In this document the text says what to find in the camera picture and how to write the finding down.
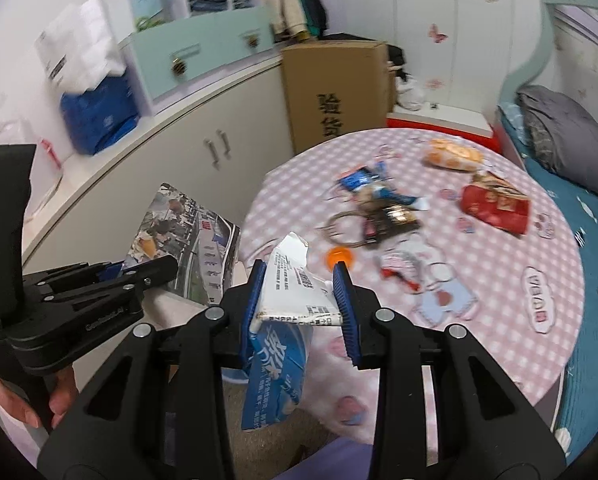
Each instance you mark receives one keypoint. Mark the pinecone ornament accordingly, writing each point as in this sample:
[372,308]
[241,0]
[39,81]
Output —
[252,41]
[179,68]

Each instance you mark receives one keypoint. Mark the person's lavender trousers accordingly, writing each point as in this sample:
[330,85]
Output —
[329,465]

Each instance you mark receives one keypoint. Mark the person's left hand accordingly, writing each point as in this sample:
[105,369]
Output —
[9,400]

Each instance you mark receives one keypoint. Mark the black clothing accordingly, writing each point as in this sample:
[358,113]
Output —
[395,60]

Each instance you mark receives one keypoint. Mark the white paper bag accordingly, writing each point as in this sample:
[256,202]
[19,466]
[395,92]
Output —
[84,35]

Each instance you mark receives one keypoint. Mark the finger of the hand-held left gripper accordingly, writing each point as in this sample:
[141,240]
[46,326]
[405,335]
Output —
[110,271]
[149,270]

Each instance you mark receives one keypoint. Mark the orange bread packet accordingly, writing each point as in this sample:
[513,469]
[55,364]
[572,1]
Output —
[451,155]

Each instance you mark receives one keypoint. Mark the bed with teal sheet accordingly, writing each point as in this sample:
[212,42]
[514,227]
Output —
[579,270]

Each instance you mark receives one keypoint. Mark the red fabric bench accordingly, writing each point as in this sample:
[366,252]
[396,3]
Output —
[429,124]

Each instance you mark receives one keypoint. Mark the teal curved bed headboard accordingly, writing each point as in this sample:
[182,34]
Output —
[534,55]

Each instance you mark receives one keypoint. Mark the white blue snack wrapper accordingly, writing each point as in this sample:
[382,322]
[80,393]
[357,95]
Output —
[286,285]

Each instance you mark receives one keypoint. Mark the blue bag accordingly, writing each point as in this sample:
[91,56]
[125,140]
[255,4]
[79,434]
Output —
[99,110]

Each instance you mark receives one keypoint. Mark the printed picture board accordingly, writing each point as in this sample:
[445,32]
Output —
[184,230]

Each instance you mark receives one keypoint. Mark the white cabinet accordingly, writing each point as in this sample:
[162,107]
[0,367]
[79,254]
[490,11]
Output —
[179,160]

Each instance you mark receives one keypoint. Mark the large cardboard box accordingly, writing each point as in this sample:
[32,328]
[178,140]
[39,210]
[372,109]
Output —
[329,75]

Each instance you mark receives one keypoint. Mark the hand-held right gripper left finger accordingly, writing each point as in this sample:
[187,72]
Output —
[256,287]

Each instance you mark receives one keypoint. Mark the teal drawer unit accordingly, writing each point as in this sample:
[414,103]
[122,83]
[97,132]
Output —
[204,40]

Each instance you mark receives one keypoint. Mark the white cloth bag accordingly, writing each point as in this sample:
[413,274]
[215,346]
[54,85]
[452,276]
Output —
[410,94]

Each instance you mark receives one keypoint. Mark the pink butterfly sticker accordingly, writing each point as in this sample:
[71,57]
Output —
[438,33]

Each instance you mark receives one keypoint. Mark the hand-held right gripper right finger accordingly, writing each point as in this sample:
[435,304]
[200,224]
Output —
[344,302]

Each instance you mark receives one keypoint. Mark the white red wrapper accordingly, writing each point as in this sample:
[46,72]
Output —
[401,265]

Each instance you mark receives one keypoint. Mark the dark brown snack wrapper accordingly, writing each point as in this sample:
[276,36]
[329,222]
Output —
[391,220]

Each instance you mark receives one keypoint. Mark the red snack packet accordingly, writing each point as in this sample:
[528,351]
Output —
[489,207]

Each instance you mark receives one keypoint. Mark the pink checked tablecloth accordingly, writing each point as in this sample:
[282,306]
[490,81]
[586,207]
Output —
[479,270]

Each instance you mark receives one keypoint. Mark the white plastic bag red print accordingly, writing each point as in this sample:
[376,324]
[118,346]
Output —
[9,130]

